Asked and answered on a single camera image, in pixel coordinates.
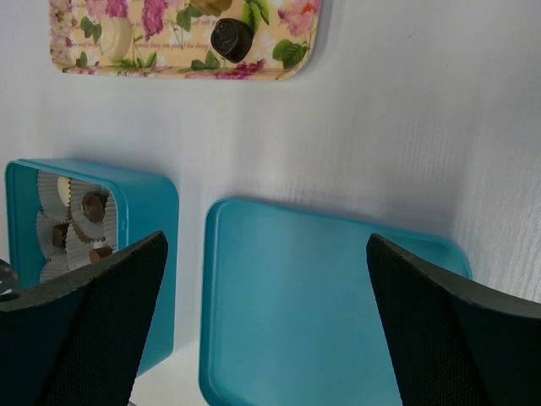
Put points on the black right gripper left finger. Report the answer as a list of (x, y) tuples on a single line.
[(78, 339)]

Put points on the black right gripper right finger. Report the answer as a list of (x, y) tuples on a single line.
[(453, 341)]

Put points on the brown oval chocolate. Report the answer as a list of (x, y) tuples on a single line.
[(99, 253)]

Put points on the dark round chocolate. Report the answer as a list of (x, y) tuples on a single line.
[(93, 206)]

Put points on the white oval chocolate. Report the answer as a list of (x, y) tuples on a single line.
[(64, 190)]

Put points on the teal lid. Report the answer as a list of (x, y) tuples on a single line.
[(288, 311)]

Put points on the white round chocolate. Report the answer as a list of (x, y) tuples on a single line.
[(116, 38)]

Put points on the dark swirl chocolate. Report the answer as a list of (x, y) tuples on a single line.
[(232, 39)]

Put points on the tan embossed chocolate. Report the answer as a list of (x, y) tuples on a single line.
[(211, 7)]

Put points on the floral tray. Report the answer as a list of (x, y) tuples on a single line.
[(171, 39)]

